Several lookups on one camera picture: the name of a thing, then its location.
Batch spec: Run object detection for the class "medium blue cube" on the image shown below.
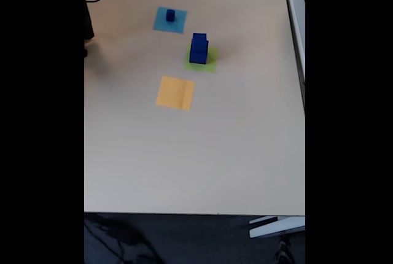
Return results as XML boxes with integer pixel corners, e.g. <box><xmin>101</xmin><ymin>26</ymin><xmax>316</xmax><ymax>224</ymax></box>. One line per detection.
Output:
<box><xmin>190</xmin><ymin>33</ymin><xmax>208</xmax><ymax>53</ymax></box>

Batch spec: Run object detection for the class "large blue cube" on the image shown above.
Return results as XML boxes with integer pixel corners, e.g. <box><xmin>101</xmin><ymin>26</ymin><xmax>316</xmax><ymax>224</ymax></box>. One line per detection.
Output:
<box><xmin>189</xmin><ymin>40</ymin><xmax>210</xmax><ymax>64</ymax></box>

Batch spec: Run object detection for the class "blue paper square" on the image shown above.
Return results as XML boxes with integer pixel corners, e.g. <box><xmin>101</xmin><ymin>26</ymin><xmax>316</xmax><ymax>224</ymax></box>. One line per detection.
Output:
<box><xmin>152</xmin><ymin>6</ymin><xmax>188</xmax><ymax>34</ymax></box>

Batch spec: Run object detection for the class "green paper square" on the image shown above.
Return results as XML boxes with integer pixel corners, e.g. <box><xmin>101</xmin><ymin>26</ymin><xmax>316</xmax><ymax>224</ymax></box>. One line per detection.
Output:
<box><xmin>183</xmin><ymin>44</ymin><xmax>219</xmax><ymax>74</ymax></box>

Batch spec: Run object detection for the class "orange paper square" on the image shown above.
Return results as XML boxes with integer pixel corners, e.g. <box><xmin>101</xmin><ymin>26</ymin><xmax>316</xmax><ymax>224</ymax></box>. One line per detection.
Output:
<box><xmin>155</xmin><ymin>76</ymin><xmax>196</xmax><ymax>112</ymax></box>

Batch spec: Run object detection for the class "white neighbouring desk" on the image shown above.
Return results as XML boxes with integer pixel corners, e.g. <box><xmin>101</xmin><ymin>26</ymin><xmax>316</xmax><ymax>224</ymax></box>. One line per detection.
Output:
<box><xmin>281</xmin><ymin>0</ymin><xmax>306</xmax><ymax>113</ymax></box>

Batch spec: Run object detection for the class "white table foot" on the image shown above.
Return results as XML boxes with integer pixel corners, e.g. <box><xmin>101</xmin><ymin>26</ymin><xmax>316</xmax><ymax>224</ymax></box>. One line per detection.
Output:
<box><xmin>248</xmin><ymin>215</ymin><xmax>306</xmax><ymax>239</ymax></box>

